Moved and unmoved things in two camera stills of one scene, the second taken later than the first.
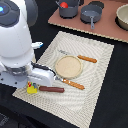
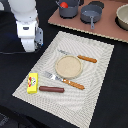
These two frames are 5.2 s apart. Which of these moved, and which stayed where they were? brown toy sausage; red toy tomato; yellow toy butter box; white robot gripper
Moved: white robot gripper
Stayed: yellow toy butter box; red toy tomato; brown toy sausage
